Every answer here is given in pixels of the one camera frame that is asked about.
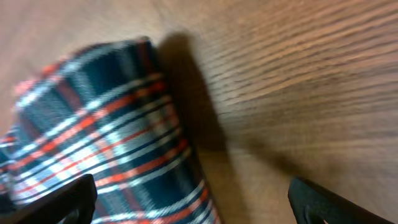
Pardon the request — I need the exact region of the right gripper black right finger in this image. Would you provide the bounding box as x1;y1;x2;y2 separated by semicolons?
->
288;177;392;224

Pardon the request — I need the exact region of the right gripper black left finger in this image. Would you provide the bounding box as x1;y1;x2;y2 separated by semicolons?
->
1;174;98;224

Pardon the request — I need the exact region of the plaid shirt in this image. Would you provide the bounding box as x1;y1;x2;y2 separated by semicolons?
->
1;39;221;223

